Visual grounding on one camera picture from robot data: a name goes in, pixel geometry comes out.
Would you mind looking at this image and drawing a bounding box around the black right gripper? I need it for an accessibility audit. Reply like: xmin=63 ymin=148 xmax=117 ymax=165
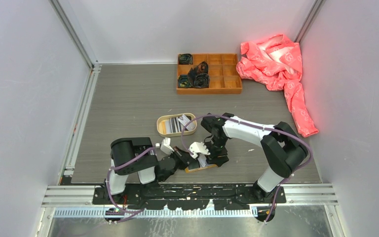
xmin=199 ymin=136 xmax=229 ymax=167

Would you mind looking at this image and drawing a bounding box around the orange leather card holder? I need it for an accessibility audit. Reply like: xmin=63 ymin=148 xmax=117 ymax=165
xmin=185 ymin=163 xmax=218 ymax=173

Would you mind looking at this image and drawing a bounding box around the beige oval card tray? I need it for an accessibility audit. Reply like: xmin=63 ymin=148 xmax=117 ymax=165
xmin=156 ymin=113 xmax=197 ymax=137

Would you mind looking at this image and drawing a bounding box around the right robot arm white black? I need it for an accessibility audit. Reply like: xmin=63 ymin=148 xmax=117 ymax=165
xmin=201 ymin=113 xmax=309 ymax=203

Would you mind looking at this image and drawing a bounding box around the stack of credit cards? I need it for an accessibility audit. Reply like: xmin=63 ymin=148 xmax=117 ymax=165
xmin=158 ymin=114 xmax=196 ymax=135

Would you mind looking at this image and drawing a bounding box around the dark rolled fabric bottom centre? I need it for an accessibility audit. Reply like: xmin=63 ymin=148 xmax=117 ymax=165
xmin=193 ymin=73 xmax=210 ymax=88

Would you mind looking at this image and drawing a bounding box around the dark rolled fabric bottom left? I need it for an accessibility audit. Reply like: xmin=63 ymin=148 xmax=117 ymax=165
xmin=177 ymin=75 xmax=192 ymax=88

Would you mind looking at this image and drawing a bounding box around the orange wooden compartment tray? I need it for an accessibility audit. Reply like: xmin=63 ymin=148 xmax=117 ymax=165
xmin=176 ymin=53 xmax=243 ymax=95

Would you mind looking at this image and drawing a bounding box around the dark rolled fabric top left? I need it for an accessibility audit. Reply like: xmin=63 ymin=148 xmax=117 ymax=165
xmin=178 ymin=53 xmax=193 ymax=65

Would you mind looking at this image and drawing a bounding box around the pink crumpled cloth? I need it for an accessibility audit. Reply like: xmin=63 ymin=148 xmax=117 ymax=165
xmin=236 ymin=34 xmax=319 ymax=137

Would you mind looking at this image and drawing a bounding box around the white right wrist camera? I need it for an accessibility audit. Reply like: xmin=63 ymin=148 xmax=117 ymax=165
xmin=189 ymin=142 xmax=210 ymax=159

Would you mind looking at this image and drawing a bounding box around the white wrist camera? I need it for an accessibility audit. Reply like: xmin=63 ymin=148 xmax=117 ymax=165
xmin=160 ymin=137 xmax=174 ymax=155
xmin=189 ymin=142 xmax=210 ymax=159

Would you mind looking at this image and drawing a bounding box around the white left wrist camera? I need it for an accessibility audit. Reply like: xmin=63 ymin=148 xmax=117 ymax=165
xmin=160 ymin=137 xmax=174 ymax=155

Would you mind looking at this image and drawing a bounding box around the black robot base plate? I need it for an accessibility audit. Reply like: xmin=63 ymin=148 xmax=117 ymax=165
xmin=93 ymin=182 xmax=287 ymax=212

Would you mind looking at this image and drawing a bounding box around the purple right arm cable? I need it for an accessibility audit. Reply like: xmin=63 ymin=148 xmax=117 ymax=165
xmin=180 ymin=114 xmax=314 ymax=224

